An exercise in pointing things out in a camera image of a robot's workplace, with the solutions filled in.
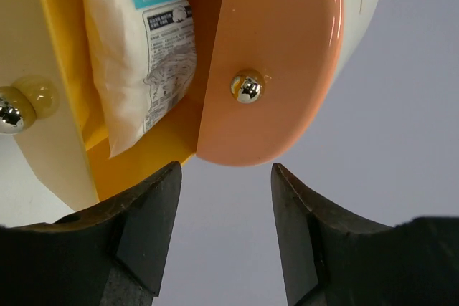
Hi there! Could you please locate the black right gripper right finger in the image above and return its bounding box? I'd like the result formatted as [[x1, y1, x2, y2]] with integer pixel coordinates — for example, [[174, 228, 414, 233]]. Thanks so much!
[[271, 163, 458, 305]]

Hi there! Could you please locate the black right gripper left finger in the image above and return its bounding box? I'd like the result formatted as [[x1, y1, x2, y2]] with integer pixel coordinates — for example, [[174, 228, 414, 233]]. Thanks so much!
[[1, 162, 182, 305]]

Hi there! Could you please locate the cotton pad pack teal label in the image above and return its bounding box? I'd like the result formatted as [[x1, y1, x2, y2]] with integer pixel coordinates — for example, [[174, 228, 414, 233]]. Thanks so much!
[[83, 0, 197, 156]]

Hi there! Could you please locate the cream round drawer organizer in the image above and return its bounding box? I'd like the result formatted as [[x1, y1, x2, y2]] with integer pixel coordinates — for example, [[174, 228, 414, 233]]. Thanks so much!
[[1, 0, 378, 210]]

